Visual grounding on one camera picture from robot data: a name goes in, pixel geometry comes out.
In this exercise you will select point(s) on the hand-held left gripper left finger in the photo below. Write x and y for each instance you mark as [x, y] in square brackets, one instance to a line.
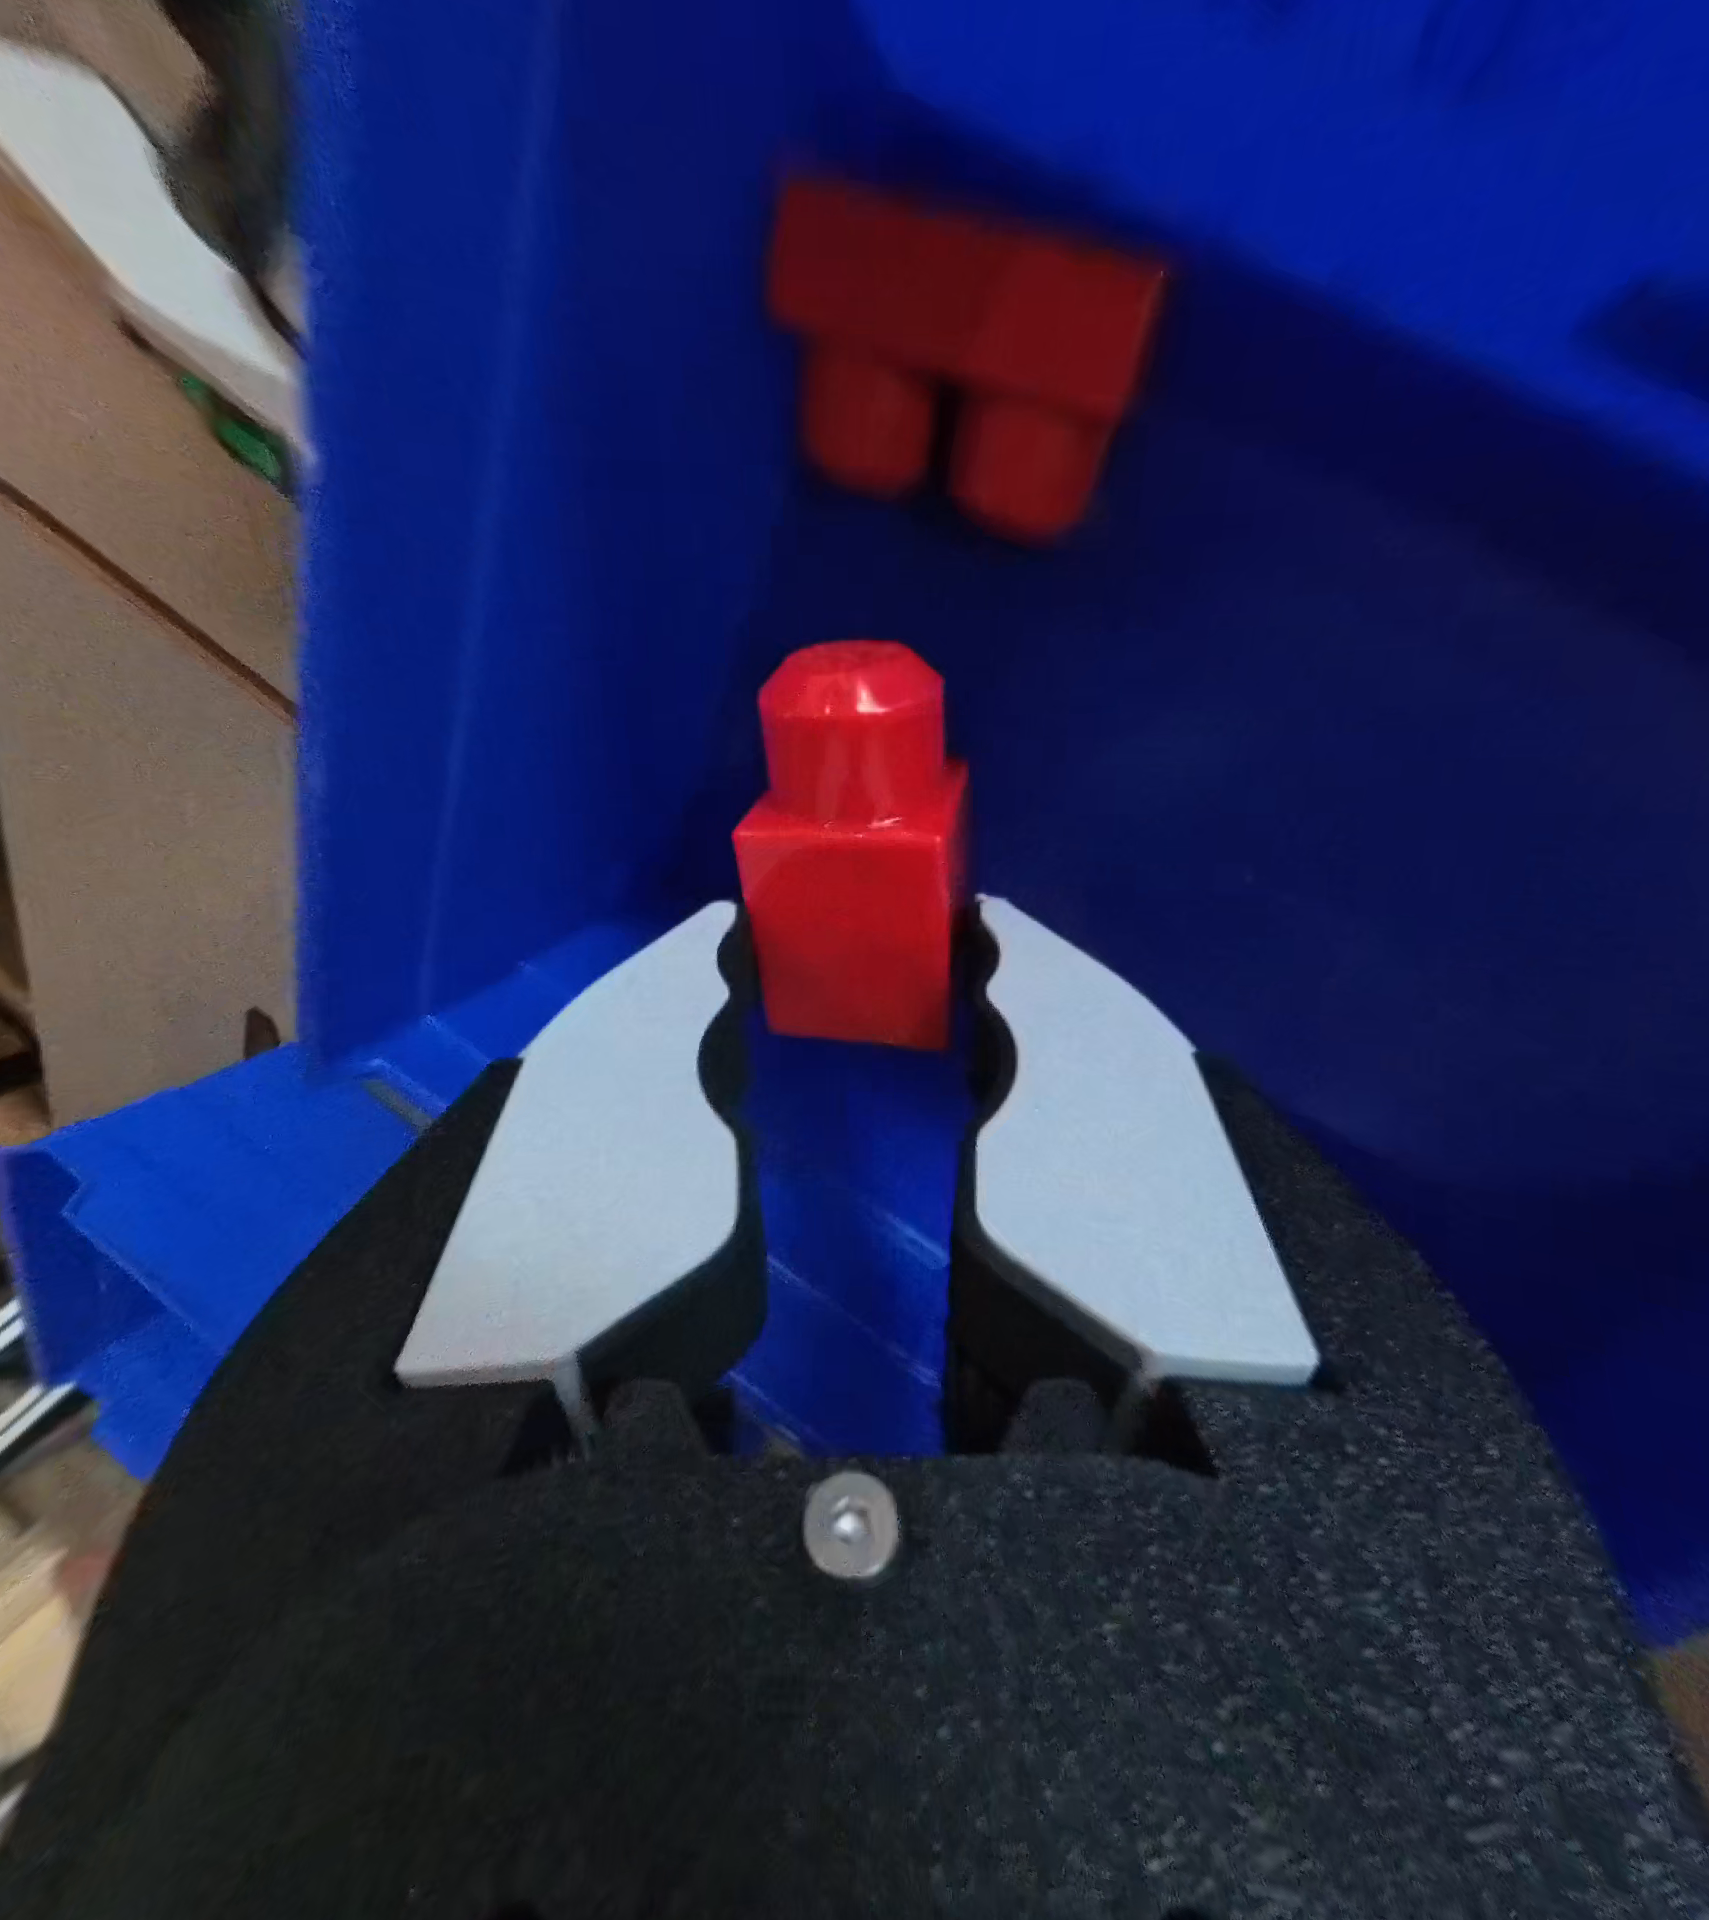
[585, 1200]

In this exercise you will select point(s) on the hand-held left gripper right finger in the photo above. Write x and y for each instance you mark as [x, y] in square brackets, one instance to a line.
[1138, 1200]

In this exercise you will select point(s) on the blue bin with white label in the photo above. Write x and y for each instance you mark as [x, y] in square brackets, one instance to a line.
[194, 1200]

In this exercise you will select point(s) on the blue plastic storage bin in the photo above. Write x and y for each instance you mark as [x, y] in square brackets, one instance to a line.
[1394, 901]

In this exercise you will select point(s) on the red single-stud mega block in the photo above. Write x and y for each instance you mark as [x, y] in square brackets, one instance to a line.
[854, 901]

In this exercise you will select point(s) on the red two-stud mega block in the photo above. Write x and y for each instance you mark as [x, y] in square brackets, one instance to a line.
[958, 316]

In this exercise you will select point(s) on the white plastic part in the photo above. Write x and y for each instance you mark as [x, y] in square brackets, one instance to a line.
[120, 210]

